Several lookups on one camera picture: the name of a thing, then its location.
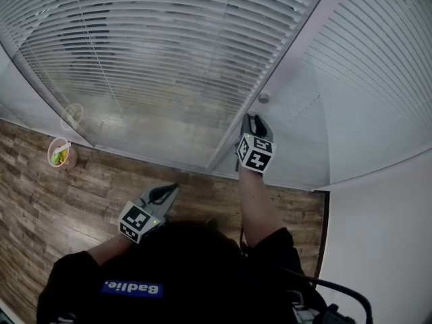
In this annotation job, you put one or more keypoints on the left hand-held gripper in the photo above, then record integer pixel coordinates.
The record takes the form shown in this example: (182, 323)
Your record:
(135, 219)

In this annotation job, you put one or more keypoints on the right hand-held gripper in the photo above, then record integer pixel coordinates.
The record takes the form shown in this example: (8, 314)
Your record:
(256, 152)

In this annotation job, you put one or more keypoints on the glass door with blinds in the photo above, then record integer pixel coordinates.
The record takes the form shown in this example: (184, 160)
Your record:
(371, 79)

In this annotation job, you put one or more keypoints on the person's right forearm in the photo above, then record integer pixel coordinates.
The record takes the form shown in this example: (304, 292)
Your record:
(261, 208)

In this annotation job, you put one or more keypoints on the person's left forearm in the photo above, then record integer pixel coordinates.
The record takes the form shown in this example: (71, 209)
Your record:
(108, 251)

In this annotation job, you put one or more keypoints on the pink paper cup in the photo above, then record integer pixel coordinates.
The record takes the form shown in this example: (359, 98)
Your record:
(71, 159)

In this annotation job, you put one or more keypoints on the green wrapper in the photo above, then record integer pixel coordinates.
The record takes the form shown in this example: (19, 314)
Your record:
(56, 157)

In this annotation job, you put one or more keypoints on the person's black shirt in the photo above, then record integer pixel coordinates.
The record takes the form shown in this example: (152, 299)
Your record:
(84, 282)

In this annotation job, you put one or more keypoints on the dark skirting strip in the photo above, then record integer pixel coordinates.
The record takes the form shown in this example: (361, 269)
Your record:
(322, 235)

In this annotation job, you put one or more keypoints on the grey harness clip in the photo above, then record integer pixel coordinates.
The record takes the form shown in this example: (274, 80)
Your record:
(64, 318)
(303, 310)

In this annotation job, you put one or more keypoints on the dark device box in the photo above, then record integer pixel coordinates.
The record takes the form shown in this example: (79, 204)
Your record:
(337, 316)

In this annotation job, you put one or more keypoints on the grey window bottom rail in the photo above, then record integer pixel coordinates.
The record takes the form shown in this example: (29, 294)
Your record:
(152, 157)

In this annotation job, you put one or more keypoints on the grey window frame post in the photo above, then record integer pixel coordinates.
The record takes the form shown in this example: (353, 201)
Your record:
(287, 59)
(44, 96)

